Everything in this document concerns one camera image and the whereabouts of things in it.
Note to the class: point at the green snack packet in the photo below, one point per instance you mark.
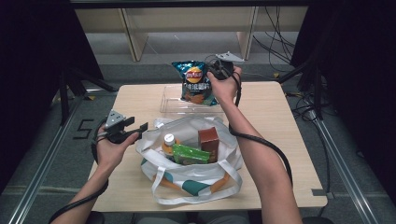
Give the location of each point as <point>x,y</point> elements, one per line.
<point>190,154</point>

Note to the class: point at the black metal stand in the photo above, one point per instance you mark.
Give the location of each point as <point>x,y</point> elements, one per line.
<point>317,93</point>
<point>63,99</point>

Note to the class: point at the person's grey trousers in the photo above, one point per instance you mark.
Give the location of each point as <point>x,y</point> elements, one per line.
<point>218,218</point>

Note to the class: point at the aluminium frame rail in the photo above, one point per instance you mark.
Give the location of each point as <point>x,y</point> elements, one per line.
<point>345,174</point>
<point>40,174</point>

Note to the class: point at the grey tape strip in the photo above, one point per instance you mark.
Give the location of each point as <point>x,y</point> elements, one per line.
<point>320,193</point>

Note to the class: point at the clear plastic storage box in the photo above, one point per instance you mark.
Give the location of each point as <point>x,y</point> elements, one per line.
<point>169,102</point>

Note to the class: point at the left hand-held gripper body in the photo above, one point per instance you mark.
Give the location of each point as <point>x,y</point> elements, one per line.
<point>115,130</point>

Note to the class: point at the orange drink bottle white cap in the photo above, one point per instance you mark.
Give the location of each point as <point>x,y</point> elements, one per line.
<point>169,143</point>

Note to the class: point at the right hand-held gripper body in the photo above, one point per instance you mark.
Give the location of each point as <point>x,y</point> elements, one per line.
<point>223,67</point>

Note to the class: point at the person's right hand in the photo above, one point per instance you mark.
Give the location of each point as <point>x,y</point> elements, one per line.
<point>225,88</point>

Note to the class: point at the dark curtain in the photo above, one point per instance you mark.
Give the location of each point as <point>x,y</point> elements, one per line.
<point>358,77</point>
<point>31,77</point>

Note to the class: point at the person's left hand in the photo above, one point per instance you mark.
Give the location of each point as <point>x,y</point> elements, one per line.
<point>113,152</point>

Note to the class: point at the blue potato chip bag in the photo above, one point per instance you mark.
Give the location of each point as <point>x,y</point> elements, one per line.
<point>195,82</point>

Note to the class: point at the black chair armrest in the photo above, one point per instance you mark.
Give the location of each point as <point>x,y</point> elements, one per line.
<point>96,218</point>

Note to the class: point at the light wooden bench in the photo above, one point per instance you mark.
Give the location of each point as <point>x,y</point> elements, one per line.
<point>137,37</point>

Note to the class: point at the brown cookie box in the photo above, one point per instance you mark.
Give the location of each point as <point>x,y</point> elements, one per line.
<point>209,141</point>

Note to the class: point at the white patterned tote bag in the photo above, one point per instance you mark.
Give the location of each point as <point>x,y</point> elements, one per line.
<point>193,180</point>

